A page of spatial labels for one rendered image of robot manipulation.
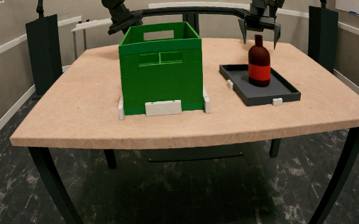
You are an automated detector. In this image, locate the green plastic crate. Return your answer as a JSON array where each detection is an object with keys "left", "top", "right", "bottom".
[{"left": 118, "top": 22, "right": 204, "bottom": 116}]

